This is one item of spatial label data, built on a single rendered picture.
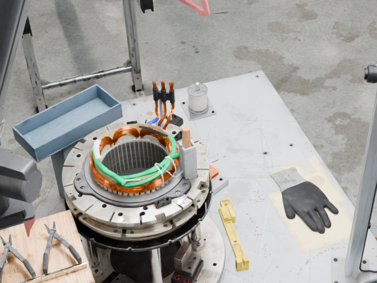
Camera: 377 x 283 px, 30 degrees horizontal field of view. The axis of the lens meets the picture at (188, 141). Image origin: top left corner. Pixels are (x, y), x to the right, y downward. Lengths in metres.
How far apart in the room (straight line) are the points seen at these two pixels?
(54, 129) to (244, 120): 0.62
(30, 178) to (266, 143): 1.01
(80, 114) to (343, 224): 0.72
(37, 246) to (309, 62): 2.46
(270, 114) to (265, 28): 1.82
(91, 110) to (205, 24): 2.23
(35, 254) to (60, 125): 0.44
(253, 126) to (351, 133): 1.24
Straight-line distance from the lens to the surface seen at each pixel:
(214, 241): 1.77
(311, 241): 1.80
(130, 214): 1.44
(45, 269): 1.39
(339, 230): 1.84
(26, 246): 1.47
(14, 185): 1.17
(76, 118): 1.79
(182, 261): 1.65
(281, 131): 2.09
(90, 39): 3.92
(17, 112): 3.51
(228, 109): 2.16
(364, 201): 1.55
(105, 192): 1.48
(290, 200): 1.87
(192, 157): 1.46
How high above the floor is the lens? 2.16
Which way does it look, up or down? 42 degrees down
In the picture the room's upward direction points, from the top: 3 degrees counter-clockwise
